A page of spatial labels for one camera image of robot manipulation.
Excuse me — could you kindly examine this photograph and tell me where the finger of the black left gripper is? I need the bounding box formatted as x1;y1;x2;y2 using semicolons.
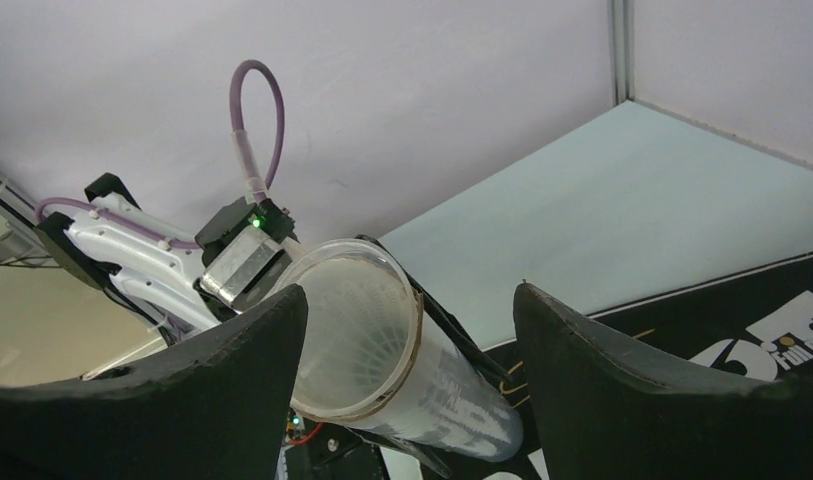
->
394;259;512;389

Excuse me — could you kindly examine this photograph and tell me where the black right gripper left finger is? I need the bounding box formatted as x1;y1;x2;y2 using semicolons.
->
0;285;308;479

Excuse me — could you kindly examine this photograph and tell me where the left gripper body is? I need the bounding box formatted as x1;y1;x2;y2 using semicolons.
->
200;225;292;312

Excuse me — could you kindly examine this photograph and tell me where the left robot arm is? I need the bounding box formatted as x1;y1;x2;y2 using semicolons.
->
35;173;504;403

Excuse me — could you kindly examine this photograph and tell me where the white shuttlecock tube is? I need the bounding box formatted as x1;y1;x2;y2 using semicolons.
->
273;238;525;464

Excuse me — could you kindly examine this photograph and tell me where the clear round tube lid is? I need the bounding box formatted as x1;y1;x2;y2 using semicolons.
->
276;239;422;420

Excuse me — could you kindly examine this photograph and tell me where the white shuttlecock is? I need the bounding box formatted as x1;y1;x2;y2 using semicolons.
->
294;258;413;416

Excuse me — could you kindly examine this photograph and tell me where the black racket bag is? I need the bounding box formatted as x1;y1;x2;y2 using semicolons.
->
442;254;813;479

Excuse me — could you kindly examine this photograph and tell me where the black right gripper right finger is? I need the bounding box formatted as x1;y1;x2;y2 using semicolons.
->
513;283;813;479

